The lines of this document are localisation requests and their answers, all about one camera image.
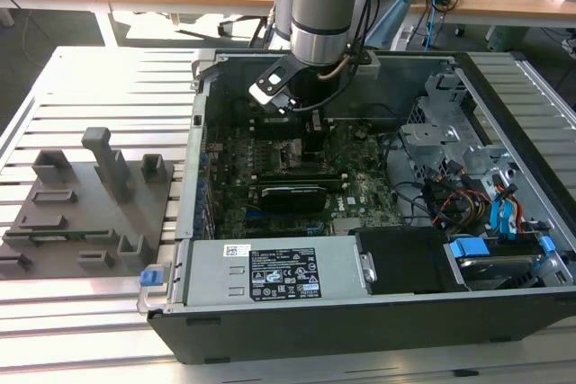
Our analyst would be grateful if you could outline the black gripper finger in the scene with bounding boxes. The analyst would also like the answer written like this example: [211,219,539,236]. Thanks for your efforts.
[303,117,325,164]

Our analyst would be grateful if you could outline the CPU socket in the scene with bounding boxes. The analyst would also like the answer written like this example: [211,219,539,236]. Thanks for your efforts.
[277,139,329,174]

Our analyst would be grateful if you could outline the black RAM stick white label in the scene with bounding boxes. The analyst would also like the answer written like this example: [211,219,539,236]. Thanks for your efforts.
[249,115,335,129]

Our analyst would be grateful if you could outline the black graphics card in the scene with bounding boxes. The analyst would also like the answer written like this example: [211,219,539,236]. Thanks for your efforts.
[258,183,329,215]

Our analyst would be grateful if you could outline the green motherboard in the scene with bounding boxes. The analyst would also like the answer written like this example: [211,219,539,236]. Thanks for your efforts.
[202,121,406,241]

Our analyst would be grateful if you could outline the silver chipset heatsink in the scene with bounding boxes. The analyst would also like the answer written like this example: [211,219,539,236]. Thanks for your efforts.
[331,217,362,236]

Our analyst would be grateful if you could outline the metal drive cage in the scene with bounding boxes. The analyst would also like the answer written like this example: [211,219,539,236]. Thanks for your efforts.
[398,72,518,187]

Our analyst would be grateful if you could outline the black plastic shroud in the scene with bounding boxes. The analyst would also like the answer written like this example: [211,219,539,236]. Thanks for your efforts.
[352,225,452,296]

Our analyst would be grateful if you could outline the grey power supply unit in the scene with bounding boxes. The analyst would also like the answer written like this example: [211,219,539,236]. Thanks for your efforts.
[184,236,364,308]

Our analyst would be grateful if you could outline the blue disk carrier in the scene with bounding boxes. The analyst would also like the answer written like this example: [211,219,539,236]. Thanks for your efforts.
[448,235,555,273]

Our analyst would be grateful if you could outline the black open PC case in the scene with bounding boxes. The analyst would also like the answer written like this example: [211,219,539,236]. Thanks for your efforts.
[146,49,576,365]

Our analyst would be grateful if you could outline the blue case latch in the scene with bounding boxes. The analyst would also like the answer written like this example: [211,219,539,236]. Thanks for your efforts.
[139,269,163,288]

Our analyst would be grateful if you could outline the hard disk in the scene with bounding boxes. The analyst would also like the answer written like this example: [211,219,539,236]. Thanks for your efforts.
[454,254,544,291]

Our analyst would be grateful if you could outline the dark grey parts rack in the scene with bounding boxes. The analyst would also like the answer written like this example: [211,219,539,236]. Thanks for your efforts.
[0,126,176,280]

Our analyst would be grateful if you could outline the green RAM stick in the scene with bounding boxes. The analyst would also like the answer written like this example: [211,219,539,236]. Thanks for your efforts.
[30,231,87,241]

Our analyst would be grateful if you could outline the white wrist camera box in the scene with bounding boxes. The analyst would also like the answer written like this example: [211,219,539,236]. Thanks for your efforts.
[248,58,301,111]

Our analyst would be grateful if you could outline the yellow red black wire bundle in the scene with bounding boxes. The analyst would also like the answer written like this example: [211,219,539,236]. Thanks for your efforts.
[431,188,491,228]

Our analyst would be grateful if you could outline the blue flat wire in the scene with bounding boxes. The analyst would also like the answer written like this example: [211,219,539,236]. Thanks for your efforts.
[506,199,519,239]
[489,190,508,237]

